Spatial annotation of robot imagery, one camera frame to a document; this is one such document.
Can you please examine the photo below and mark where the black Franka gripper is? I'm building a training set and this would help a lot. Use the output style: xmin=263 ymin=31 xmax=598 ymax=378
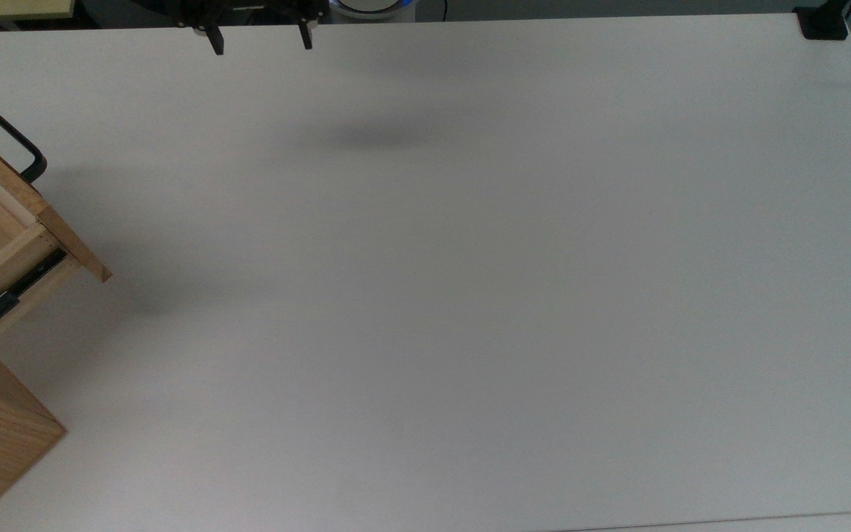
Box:
xmin=167 ymin=0 xmax=328 ymax=56

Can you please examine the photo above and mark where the black corner clamp mount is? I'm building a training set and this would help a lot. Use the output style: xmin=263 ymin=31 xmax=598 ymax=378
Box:
xmin=793 ymin=0 xmax=851 ymax=41

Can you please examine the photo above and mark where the yellow wooden side table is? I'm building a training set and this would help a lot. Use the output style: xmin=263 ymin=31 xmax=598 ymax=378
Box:
xmin=0 ymin=0 xmax=76 ymax=23

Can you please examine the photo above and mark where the white robot base blue ring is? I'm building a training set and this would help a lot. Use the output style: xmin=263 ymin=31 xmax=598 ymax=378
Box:
xmin=328 ymin=0 xmax=419 ymax=24

